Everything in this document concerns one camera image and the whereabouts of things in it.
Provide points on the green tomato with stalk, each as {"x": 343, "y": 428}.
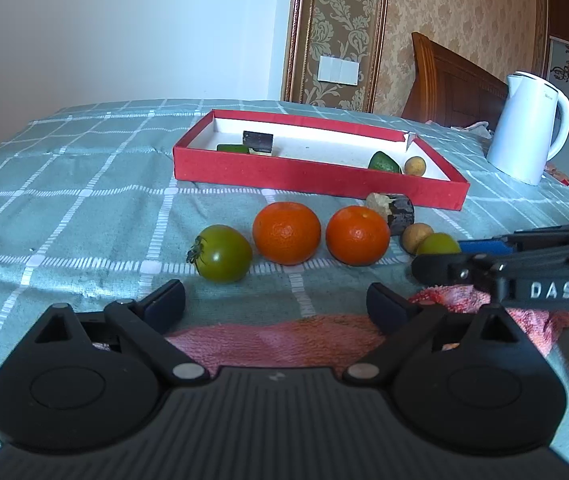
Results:
{"x": 222, "y": 255}

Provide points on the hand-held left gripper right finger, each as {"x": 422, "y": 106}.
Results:
{"x": 387, "y": 310}

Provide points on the orange mandarin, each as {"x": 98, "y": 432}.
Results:
{"x": 287, "y": 232}
{"x": 358, "y": 235}

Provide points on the brown longan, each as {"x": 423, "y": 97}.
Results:
{"x": 413, "y": 237}
{"x": 415, "y": 166}

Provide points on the white electric kettle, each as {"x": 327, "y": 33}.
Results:
{"x": 524, "y": 135}

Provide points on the pink cloth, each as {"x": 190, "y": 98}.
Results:
{"x": 464, "y": 127}

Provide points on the pink towel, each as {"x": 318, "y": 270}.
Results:
{"x": 289, "y": 340}

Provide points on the green avocado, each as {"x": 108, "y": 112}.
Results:
{"x": 383, "y": 162}

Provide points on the red cardboard box tray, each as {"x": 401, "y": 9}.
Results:
{"x": 314, "y": 180}

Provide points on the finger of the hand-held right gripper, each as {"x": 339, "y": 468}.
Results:
{"x": 484, "y": 246}
{"x": 454, "y": 269}

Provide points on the brown wooden headboard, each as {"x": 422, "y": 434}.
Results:
{"x": 444, "y": 85}

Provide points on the green checked bedsheet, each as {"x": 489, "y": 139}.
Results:
{"x": 89, "y": 185}

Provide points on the white wall switch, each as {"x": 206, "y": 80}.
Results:
{"x": 339, "y": 69}

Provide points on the gold framed wallpaper panel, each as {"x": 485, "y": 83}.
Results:
{"x": 344, "y": 20}

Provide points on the green cucumber piece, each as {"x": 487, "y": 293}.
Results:
{"x": 232, "y": 149}

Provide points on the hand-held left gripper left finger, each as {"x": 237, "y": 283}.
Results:
{"x": 164, "y": 305}

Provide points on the dark sugarcane piece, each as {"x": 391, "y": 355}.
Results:
{"x": 258, "y": 141}

